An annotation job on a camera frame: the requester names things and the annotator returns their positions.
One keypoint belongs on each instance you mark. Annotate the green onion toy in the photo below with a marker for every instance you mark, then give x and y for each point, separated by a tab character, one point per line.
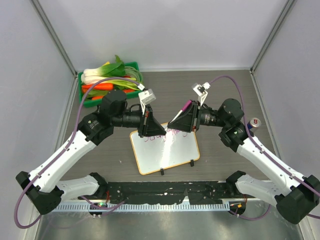
120	83

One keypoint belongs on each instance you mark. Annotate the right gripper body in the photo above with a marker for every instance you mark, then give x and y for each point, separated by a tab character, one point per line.
197	117

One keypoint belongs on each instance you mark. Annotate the red chili toy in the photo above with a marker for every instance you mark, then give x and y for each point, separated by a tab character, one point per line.
127	91

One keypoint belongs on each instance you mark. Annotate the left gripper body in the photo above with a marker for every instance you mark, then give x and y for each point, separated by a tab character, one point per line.
142	129

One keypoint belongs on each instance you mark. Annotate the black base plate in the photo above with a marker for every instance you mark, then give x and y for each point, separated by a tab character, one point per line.
167	192

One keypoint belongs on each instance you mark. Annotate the yellow framed whiteboard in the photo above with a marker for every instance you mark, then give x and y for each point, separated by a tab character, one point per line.
164	151

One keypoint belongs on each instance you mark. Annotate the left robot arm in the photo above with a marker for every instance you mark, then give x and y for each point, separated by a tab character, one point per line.
43	185

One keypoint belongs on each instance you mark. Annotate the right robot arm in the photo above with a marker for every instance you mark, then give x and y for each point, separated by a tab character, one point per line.
289	191

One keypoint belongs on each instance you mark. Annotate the pink capped marker pen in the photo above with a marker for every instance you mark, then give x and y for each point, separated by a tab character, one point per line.
186	105

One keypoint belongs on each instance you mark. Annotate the orange carrot toy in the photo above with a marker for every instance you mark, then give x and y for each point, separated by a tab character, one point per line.
100	86
96	98

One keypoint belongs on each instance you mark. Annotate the white cable duct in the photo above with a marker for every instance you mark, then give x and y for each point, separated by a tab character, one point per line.
185	206

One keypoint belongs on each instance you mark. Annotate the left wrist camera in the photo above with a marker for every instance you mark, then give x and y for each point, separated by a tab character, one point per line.
146	97

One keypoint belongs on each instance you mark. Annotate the energy drink can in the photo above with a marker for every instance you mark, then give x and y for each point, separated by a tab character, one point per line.
254	124

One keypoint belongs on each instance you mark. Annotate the right whiteboard foot clip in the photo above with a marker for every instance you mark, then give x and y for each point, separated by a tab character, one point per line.
192	163

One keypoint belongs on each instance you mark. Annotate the bok choy toy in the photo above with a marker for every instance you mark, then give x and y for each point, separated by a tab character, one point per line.
116	69

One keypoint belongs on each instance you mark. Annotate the green leaf vegetable toy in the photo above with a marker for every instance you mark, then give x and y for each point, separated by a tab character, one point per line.
93	93

